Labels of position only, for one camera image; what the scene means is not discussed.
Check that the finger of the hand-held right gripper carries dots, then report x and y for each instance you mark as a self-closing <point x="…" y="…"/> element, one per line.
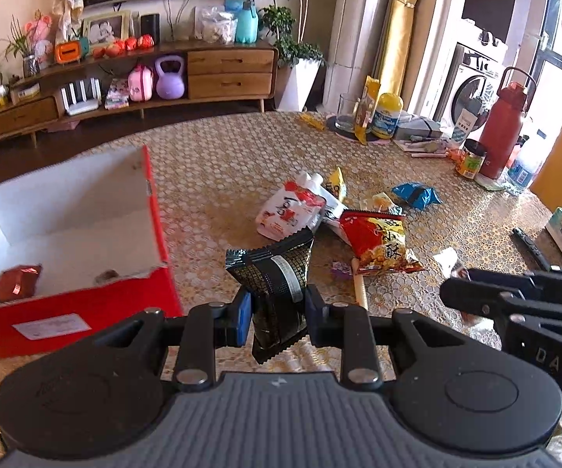
<point x="529" y="279"/>
<point x="476" y="297"/>

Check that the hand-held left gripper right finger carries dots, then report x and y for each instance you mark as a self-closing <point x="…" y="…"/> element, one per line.
<point x="312" y="314"/>

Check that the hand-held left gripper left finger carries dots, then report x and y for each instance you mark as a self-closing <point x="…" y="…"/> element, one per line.
<point x="244" y="317"/>

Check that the white snack packet black print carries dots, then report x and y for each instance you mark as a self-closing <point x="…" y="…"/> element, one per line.
<point x="332" y="207"/>

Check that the blue snack packet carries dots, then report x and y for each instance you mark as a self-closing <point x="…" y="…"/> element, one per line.
<point x="415" y="195"/>

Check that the red cardboard box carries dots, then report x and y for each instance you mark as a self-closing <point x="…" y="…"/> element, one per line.
<point x="76" y="234"/>

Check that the small white wrapper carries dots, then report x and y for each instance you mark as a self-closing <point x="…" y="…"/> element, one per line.
<point x="449" y="261"/>

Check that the small purple candy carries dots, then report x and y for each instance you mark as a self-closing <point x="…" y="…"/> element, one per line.
<point x="342" y="269"/>

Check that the wooden stick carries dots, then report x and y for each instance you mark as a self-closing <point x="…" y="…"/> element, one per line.
<point x="360" y="287"/>

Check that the red chips packet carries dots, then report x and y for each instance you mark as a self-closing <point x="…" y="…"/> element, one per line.
<point x="376" y="241"/>

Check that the white red spout pouch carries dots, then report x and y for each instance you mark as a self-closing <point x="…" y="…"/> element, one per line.
<point x="288" y="209"/>

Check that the clear plastic water bottle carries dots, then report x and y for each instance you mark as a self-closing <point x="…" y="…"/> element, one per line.
<point x="524" y="165"/>

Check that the clear egg snack packet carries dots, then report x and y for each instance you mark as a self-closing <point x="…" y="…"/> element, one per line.
<point x="382" y="203"/>

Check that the black lid yellow label jar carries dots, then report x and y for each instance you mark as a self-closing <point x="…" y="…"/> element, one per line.
<point x="470" y="160"/>

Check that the yellow triangular snack packet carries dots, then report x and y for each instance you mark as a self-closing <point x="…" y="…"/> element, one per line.
<point x="338" y="183"/>

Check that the orange wrapper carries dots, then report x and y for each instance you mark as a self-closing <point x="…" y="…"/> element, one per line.
<point x="454" y="155"/>

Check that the red water bottle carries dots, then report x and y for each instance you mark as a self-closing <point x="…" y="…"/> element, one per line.
<point x="502" y="131"/>

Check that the pens and papers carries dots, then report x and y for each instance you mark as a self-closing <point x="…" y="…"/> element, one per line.
<point x="424" y="147"/>

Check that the white teal leaflet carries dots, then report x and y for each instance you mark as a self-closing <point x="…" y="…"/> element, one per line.
<point x="463" y="124"/>

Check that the grey box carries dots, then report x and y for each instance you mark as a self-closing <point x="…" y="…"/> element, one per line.
<point x="420" y="126"/>

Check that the dark round coaster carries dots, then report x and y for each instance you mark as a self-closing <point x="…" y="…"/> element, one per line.
<point x="334" y="126"/>

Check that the small flat yellow packet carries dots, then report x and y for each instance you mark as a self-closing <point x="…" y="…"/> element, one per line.
<point x="312" y="122"/>

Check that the yellow lid supplement bottle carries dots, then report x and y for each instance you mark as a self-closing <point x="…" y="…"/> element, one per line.
<point x="387" y="117"/>

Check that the clear drinking glass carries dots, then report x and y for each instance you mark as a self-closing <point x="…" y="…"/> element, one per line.
<point x="347" y="114"/>

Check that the white washing machine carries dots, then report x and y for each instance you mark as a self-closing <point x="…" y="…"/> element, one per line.
<point x="476" y="83"/>

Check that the long yellow sachet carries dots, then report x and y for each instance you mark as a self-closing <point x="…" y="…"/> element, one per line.
<point x="365" y="107"/>

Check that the red foil snack packet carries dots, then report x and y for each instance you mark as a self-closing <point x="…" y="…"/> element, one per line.
<point x="18" y="282"/>

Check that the white plant pot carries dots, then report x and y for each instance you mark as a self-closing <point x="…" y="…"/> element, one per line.
<point x="298" y="85"/>

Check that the wooden tv cabinet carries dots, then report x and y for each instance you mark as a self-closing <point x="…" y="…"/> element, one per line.
<point x="222" y="73"/>

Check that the purple kettlebell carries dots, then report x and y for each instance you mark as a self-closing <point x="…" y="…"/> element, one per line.
<point x="170" y="83"/>

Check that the pink toy case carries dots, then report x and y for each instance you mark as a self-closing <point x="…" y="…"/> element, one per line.
<point x="140" y="85"/>

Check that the stack of magazines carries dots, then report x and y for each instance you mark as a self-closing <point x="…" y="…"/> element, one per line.
<point x="117" y="95"/>

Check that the white router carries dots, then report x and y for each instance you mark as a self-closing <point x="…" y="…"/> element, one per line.
<point x="81" y="100"/>

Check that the rolled yellow mat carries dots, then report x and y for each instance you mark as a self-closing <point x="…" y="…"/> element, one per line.
<point x="403" y="34"/>

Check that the clear plastic bag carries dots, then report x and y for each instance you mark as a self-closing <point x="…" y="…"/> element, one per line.
<point x="215" y="27"/>

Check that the teal spray bottle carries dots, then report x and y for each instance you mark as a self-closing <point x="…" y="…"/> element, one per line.
<point x="247" y="24"/>

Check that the row of orange ornaments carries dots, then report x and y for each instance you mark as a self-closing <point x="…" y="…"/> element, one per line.
<point x="125" y="46"/>

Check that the green leafy plant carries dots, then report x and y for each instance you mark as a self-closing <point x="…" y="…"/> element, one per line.
<point x="281" y="19"/>

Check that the black speaker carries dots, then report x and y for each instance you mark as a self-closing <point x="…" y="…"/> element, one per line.
<point x="150" y="29"/>

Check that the orange box ornament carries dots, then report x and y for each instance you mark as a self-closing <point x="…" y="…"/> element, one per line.
<point x="71" y="52"/>

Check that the framed photo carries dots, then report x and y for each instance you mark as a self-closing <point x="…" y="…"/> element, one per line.
<point x="106" y="29"/>

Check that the small plant in metal vase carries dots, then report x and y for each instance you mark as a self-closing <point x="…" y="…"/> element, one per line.
<point x="30" y="61"/>

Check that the pink toy figure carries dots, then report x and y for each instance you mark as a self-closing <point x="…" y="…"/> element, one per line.
<point x="40" y="39"/>

